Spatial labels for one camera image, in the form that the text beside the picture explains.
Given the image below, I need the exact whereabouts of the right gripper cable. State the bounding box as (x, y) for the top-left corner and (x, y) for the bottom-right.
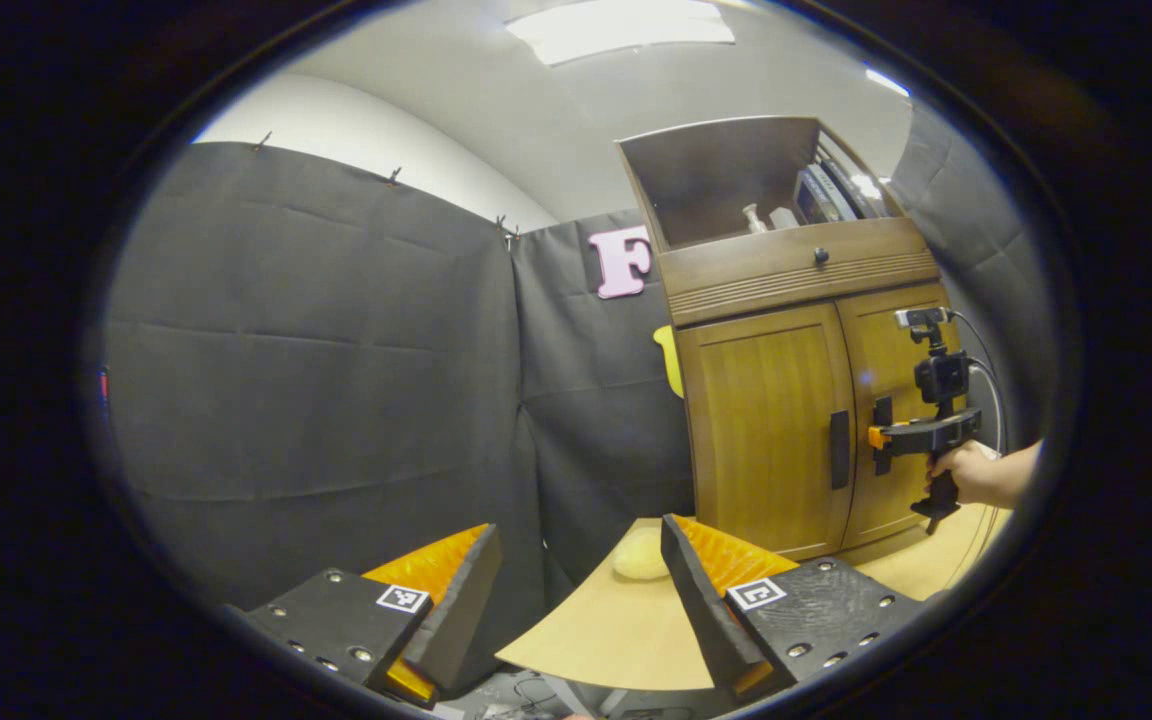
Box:
(946, 310), (1012, 591)

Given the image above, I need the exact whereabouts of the wooden cabinet door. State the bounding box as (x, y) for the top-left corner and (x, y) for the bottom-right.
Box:
(836, 282), (967, 549)
(676, 302), (857, 561)

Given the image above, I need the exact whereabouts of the large ceiling light panel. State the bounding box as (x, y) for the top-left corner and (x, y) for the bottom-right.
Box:
(506, 0), (737, 66)

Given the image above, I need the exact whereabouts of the wooden double-door shoe cabinet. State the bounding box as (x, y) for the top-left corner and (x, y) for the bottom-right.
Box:
(616, 115), (967, 561)

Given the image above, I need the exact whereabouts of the black backdrop cloth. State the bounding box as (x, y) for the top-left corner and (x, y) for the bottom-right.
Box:
(101, 100), (1057, 691)

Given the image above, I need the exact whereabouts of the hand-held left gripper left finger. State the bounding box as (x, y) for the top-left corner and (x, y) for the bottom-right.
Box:
(241, 522), (503, 711)

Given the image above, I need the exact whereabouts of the grey book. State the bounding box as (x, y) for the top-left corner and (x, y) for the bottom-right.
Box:
(816, 160), (862, 221)

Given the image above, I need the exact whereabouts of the dark blue book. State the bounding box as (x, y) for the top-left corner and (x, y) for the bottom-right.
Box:
(794, 168), (842, 226)

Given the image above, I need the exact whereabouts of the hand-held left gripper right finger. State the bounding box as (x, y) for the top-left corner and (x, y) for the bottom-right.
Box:
(660, 514), (927, 706)

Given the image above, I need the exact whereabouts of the yellow plush ball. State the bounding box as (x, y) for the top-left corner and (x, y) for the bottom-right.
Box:
(613, 527), (672, 581)

